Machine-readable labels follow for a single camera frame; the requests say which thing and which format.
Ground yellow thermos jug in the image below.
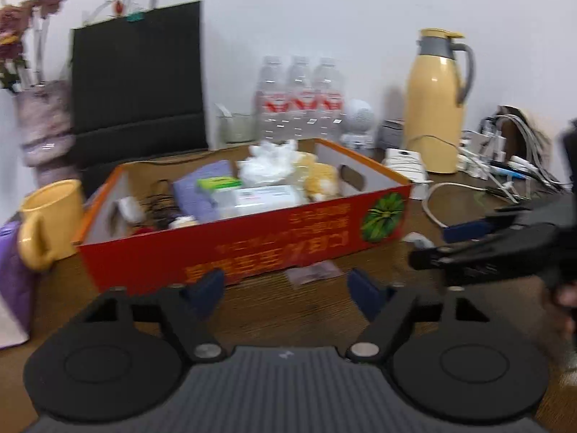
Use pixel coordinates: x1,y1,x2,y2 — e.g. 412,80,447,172
403,29,476,175

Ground small clear plastic packet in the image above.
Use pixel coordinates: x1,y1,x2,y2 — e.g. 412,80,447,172
285,261,342,287

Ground purple knitted cloth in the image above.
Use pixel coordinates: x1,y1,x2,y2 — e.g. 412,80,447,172
172,160,233,223

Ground red artificial rose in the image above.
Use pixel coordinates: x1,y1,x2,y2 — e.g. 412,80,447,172
132,226,158,236

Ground water bottle left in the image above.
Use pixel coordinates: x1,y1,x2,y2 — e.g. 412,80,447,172
254,56,287,142

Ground purple tissue pack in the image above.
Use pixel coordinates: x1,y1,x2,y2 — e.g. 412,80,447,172
0,221,35,349

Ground small grey jar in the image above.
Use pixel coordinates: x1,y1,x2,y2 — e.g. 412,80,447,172
376,119,404,150

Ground power strip with plugs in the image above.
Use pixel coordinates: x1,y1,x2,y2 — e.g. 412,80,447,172
458,105,572,193

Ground yellow mug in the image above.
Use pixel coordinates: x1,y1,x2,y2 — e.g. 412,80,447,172
18,179,84,272

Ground water bottle right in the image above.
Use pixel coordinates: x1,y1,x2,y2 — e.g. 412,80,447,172
313,58,344,141

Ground water bottle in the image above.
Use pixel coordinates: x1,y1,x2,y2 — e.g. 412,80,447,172
313,58,344,141
254,56,287,142
287,56,318,140

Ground black paper bag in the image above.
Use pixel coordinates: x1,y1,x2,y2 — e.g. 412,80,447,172
70,1,207,191

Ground white cable loop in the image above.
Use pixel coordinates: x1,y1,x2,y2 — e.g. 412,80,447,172
420,181,497,229

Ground white plastic bottle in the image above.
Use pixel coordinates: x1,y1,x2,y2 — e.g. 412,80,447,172
212,185,303,219

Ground right hand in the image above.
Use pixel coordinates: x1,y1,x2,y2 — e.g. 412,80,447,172
545,283,577,340

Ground green white small box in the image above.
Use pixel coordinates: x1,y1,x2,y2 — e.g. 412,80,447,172
197,176,243,193

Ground red cardboard box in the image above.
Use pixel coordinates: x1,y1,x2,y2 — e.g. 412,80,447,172
74,139,411,294

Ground dried pink flowers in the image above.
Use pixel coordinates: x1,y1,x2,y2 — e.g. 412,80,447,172
1,0,66,95

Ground black cable bundle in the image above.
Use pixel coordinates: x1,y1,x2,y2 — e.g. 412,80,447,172
137,180,184,231

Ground white toy robot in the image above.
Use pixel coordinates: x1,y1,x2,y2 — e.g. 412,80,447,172
340,99,376,150

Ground glass cup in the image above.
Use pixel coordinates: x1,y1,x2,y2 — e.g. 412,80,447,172
215,103,257,145

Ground water bottle middle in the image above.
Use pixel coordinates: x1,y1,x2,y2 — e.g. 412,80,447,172
287,56,318,140

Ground white plastic wrapper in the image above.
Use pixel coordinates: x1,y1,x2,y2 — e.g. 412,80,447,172
237,139,300,187

